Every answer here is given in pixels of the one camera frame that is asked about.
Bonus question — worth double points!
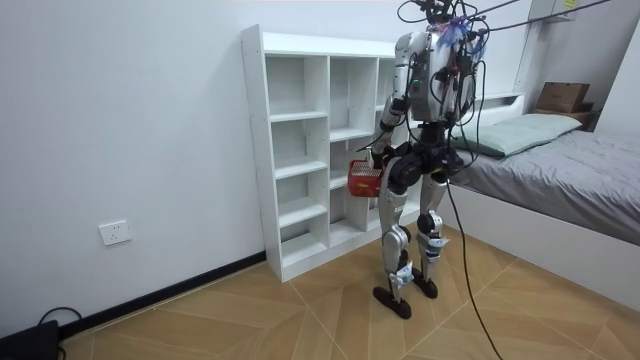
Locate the black floor device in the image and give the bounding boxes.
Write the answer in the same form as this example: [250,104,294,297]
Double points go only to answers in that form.
[0,319,61,360]

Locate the cable bundle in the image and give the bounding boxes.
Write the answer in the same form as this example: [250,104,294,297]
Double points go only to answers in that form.
[396,0,614,34]

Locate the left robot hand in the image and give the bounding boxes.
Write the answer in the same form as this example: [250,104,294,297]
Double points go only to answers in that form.
[369,146,395,174]

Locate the black floor cable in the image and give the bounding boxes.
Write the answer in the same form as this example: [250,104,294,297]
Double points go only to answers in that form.
[444,180,505,360]

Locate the white wall socket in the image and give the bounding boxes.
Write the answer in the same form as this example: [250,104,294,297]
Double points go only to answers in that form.
[97,219,133,247]

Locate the brown cardboard box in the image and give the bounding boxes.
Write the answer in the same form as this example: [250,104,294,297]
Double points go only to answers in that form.
[535,81,591,115]

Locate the grey bed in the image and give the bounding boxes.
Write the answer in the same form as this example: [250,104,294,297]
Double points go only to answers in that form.
[437,91,640,313]

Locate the robot body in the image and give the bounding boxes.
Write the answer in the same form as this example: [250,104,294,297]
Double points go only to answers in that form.
[393,0,489,152]

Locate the red plastic basket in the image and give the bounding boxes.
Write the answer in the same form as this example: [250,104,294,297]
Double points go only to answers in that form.
[347,158,385,199]

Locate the white shelf unit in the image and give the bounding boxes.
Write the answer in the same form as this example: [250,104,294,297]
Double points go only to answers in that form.
[240,23,432,283]

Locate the robot legs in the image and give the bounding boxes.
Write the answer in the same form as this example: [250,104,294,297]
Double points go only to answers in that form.
[372,141,466,321]

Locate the green pillow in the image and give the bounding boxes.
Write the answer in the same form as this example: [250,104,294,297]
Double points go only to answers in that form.
[450,113,584,160]

